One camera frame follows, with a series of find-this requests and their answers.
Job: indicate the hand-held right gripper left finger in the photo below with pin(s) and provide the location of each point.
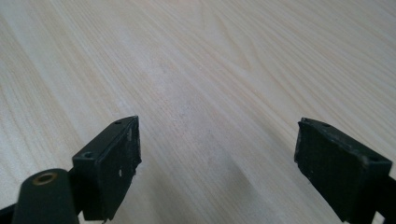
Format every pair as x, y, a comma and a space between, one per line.
107, 168

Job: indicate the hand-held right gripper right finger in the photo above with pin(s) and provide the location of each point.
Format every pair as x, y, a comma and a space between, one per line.
339, 174

